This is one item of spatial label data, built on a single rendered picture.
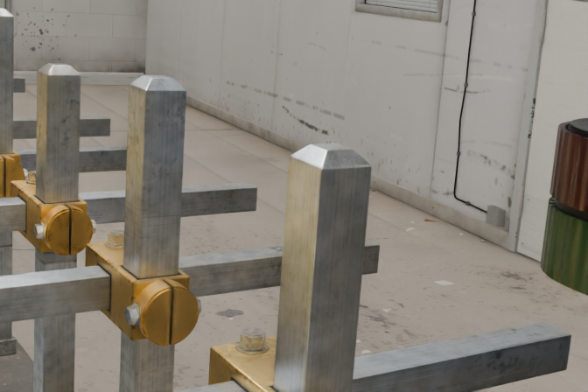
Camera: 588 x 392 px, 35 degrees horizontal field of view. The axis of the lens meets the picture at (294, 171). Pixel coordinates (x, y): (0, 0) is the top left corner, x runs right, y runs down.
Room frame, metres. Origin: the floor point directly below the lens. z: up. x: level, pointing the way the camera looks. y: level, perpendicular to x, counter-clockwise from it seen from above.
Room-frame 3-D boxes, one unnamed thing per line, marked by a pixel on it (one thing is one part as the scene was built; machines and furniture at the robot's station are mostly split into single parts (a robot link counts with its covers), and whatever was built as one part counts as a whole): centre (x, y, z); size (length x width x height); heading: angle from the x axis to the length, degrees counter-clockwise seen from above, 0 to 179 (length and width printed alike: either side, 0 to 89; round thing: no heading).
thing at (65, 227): (0.97, 0.26, 0.95); 0.13 x 0.06 x 0.05; 32
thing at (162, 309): (0.76, 0.13, 0.95); 0.13 x 0.06 x 0.05; 32
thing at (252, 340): (0.60, 0.02, 0.98); 0.02 x 0.02 x 0.01
